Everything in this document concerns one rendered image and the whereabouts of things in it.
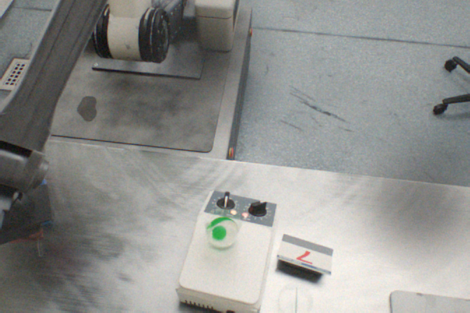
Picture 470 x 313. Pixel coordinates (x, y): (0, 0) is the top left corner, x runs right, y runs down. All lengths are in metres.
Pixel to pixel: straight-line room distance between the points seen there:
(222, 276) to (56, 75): 0.36
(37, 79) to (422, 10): 2.31
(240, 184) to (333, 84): 1.30
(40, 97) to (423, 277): 0.65
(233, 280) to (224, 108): 0.87
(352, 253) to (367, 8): 1.91
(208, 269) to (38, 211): 0.27
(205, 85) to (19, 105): 1.02
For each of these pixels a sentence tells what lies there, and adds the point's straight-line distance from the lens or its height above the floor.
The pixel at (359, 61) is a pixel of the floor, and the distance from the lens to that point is 2.20.
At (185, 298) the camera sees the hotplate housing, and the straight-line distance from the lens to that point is 0.69.
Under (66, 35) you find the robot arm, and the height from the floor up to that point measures 1.14.
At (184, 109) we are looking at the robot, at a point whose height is 0.36.
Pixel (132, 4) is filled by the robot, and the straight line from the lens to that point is 1.32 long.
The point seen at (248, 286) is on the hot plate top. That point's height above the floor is 0.84.
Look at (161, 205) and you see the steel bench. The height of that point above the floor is 0.75.
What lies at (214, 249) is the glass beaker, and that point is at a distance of 0.63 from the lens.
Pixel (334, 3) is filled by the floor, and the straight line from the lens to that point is 2.53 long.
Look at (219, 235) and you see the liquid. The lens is 0.63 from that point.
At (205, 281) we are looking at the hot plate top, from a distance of 0.65.
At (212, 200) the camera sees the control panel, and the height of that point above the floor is 0.80.
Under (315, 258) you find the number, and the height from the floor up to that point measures 0.77.
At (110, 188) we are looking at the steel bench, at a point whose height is 0.75.
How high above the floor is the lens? 1.46
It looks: 54 degrees down
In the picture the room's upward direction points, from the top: straight up
